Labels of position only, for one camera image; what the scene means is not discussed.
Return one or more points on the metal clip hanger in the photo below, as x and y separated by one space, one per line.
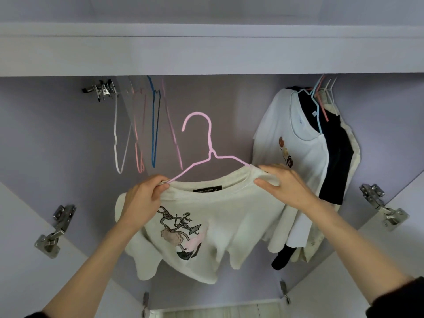
101 89

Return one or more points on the person's black sleeve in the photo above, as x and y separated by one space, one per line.
36 315
401 301

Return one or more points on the white bear t-shirt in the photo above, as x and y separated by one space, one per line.
291 149

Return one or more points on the grey wardrobe shelf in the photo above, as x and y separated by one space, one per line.
199 49

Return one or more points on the cream printed t-shirt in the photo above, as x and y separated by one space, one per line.
225 215

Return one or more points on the grey wooden wardrobe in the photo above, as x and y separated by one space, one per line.
225 116

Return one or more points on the person's left hand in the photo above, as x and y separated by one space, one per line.
142 205

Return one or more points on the black shorts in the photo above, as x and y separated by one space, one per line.
283 258

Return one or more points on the metal door hinge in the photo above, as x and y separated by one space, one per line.
56 229
285 291
145 304
383 205

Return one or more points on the person's right hand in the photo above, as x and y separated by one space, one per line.
288 188

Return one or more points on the person's black left sleeve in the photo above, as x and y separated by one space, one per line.
36 315

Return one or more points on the person's black right sleeve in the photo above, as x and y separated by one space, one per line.
401 301

